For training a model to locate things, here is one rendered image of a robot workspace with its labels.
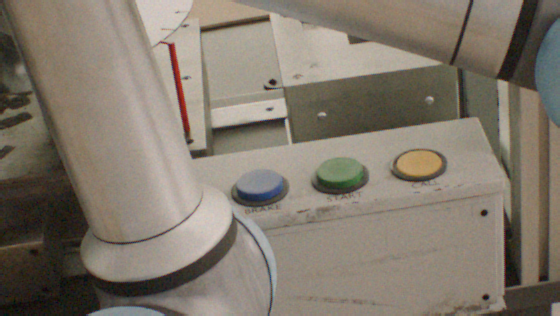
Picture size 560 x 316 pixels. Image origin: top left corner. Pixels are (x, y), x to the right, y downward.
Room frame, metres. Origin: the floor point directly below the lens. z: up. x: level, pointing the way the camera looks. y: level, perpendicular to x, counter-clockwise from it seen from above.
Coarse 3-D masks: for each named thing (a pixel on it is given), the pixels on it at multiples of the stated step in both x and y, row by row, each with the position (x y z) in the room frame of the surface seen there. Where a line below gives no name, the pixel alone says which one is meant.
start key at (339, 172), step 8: (328, 160) 0.88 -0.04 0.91; (336, 160) 0.88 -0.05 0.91; (344, 160) 0.87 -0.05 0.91; (352, 160) 0.87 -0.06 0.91; (320, 168) 0.87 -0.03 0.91; (328, 168) 0.86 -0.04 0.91; (336, 168) 0.86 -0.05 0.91; (344, 168) 0.86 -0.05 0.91; (352, 168) 0.86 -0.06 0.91; (360, 168) 0.86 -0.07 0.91; (320, 176) 0.85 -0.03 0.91; (328, 176) 0.85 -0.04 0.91; (336, 176) 0.85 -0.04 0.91; (344, 176) 0.85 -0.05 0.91; (352, 176) 0.85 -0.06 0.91; (360, 176) 0.85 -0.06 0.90; (320, 184) 0.85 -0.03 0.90; (328, 184) 0.85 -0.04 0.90; (336, 184) 0.84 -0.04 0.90; (344, 184) 0.84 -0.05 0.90; (352, 184) 0.84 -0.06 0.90
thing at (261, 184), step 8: (240, 176) 0.87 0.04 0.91; (248, 176) 0.87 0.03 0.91; (256, 176) 0.87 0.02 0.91; (264, 176) 0.87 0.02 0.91; (272, 176) 0.87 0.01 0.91; (280, 176) 0.86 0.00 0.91; (240, 184) 0.86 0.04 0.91; (248, 184) 0.86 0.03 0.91; (256, 184) 0.86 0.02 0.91; (264, 184) 0.85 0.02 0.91; (272, 184) 0.85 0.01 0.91; (280, 184) 0.85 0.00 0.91; (240, 192) 0.85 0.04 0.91; (248, 192) 0.85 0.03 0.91; (256, 192) 0.84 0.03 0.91; (264, 192) 0.84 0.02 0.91; (272, 192) 0.84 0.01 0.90; (256, 200) 0.84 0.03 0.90
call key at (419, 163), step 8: (416, 152) 0.88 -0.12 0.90; (424, 152) 0.88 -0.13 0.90; (400, 160) 0.87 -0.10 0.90; (408, 160) 0.87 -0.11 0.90; (416, 160) 0.87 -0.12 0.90; (424, 160) 0.86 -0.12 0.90; (432, 160) 0.86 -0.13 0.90; (440, 160) 0.86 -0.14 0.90; (400, 168) 0.86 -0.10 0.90; (408, 168) 0.86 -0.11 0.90; (416, 168) 0.85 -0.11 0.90; (424, 168) 0.85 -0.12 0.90; (432, 168) 0.85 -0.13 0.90
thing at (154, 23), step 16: (144, 0) 1.19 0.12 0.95; (160, 0) 1.18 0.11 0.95; (176, 0) 1.18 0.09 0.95; (192, 0) 1.17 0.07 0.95; (0, 16) 1.21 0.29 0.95; (144, 16) 1.15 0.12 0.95; (160, 16) 1.14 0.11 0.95; (176, 16) 1.13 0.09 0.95; (160, 32) 1.10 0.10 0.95; (0, 48) 1.13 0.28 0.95; (16, 48) 1.12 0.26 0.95; (0, 64) 1.09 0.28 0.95; (16, 64) 1.08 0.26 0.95; (0, 80) 1.05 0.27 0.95; (16, 80) 1.04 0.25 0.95
